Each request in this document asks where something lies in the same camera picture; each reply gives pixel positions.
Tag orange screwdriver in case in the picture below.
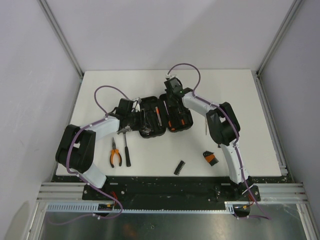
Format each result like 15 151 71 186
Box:
168 120 176 131

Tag utility knife in case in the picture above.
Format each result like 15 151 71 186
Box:
155 106 163 127

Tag left aluminium frame post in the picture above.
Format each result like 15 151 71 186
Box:
37 0 84 79

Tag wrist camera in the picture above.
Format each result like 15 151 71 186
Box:
132 97 142 112
165 73 177 80

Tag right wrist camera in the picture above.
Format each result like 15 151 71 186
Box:
165 73 177 80

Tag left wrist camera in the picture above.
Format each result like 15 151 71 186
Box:
132 97 142 112

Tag black plastic tool case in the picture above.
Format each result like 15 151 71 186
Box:
137 93 194 139

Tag grey slotted cable duct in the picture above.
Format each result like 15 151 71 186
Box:
46 202 235 214

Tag claw hammer black handle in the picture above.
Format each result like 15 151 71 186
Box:
117 126 132 167

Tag right aluminium frame post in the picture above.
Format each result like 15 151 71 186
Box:
255 0 305 77

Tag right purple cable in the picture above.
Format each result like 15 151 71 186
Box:
166 63 273 221

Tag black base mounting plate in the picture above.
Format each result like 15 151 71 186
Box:
51 174 288 211

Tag black bit holder strip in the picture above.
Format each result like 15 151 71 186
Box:
173 160 186 176

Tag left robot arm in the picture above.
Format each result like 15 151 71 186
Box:
55 96 157 200

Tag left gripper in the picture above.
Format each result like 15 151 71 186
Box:
126 109 152 132

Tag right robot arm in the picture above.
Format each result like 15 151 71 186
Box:
164 77 249 201

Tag orange handled pliers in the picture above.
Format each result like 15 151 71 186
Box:
109 136 123 169

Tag aluminium frame post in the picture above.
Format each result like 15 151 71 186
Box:
37 0 84 79
255 0 305 77

